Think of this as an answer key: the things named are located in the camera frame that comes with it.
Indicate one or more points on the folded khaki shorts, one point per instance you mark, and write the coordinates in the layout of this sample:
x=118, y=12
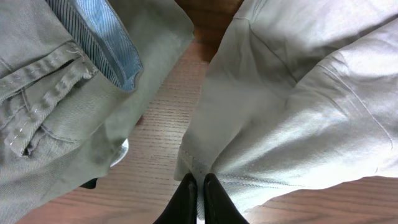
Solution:
x=75, y=78

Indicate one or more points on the light grey t-shirt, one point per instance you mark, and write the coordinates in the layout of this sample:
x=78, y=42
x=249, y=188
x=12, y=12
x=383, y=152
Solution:
x=301, y=94

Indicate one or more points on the black garment under shorts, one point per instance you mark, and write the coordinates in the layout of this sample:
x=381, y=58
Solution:
x=91, y=184

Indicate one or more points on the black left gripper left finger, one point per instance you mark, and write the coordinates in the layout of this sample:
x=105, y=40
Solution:
x=182, y=207

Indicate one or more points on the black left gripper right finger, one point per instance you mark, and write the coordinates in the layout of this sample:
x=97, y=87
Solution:
x=219, y=209

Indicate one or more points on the white folded garment under shorts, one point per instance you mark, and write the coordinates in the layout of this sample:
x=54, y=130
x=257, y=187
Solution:
x=121, y=153

